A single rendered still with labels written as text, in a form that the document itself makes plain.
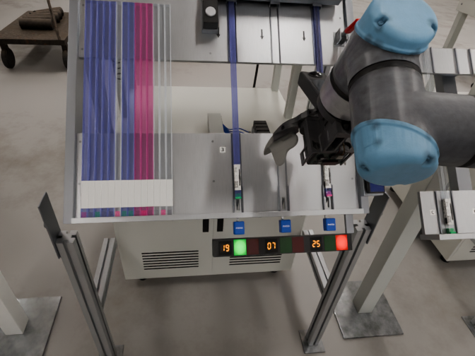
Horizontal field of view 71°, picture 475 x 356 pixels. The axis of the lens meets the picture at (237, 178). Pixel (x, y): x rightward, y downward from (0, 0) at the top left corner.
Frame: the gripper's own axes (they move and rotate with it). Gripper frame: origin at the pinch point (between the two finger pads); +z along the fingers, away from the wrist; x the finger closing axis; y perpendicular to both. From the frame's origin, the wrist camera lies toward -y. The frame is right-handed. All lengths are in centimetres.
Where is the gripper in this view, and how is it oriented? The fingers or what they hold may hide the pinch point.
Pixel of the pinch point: (300, 150)
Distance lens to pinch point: 68.3
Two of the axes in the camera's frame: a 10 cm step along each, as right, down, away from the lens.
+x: 9.9, -0.2, 1.4
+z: -1.2, 3.8, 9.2
